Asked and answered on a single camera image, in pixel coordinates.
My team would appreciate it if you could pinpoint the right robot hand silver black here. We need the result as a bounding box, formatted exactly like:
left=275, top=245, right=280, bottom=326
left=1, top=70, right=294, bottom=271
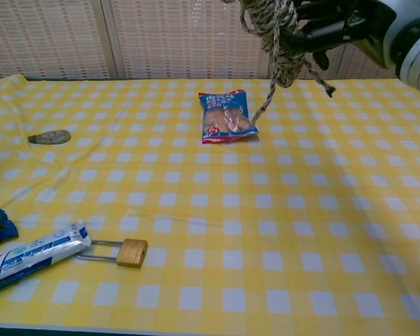
left=279, top=0, right=420, bottom=71

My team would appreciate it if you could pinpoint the beige speckled rope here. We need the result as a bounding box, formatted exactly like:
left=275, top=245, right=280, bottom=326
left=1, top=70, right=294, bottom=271
left=239, top=0, right=337, bottom=127

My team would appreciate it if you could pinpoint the blue red snack bag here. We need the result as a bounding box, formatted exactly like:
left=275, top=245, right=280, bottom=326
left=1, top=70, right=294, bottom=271
left=198, top=89, right=260, bottom=146

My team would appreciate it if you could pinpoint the yellow white checkered tablecloth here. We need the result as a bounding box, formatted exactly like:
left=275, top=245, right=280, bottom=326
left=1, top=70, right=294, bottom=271
left=0, top=76, right=420, bottom=333

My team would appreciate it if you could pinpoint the brass padlock long shackle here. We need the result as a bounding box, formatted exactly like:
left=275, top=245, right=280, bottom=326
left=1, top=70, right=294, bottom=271
left=77, top=238, right=149, bottom=269

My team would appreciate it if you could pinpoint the white blue toothpaste tube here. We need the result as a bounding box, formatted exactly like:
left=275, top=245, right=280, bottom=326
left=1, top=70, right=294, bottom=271
left=0, top=219, right=92, bottom=297

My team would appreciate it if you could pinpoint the dark blue pouch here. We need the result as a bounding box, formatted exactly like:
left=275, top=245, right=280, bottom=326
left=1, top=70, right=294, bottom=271
left=0, top=208, right=20, bottom=249

